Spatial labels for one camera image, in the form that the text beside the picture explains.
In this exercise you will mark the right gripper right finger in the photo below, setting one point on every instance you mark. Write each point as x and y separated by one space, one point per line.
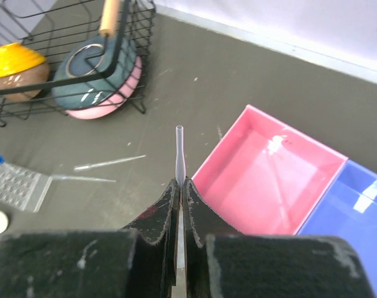
222 262

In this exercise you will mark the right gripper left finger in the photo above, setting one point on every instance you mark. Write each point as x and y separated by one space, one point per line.
137 260

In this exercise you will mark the pink plastic bin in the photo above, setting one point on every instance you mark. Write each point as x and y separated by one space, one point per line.
265 177

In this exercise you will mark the clear pipette long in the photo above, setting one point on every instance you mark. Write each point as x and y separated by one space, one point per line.
106 163

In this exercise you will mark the clear test tube rack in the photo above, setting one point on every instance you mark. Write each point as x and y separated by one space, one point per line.
22 188

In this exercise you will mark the blue plastic bin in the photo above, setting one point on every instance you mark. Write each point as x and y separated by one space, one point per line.
348 210

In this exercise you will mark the pink ceramic plate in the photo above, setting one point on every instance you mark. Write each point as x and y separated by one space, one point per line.
113 102

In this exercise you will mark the blue ceramic plate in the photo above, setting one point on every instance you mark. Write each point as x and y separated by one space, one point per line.
92 57

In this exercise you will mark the yellow and brown bowl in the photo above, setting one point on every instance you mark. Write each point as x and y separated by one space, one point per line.
21 66

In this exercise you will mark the black wire dish basket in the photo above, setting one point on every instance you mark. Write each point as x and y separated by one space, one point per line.
55 28

